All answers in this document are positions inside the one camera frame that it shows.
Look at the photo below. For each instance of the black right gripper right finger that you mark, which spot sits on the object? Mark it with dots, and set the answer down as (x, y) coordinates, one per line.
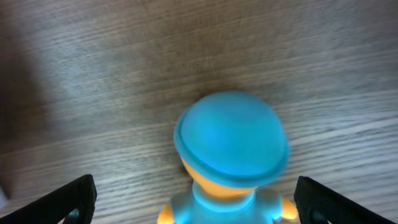
(317, 204)

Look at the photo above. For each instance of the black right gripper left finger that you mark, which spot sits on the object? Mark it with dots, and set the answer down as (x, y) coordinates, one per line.
(74, 203)

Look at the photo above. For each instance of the yellow toy duck blue hat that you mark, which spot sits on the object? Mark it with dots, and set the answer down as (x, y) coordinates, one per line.
(233, 146)

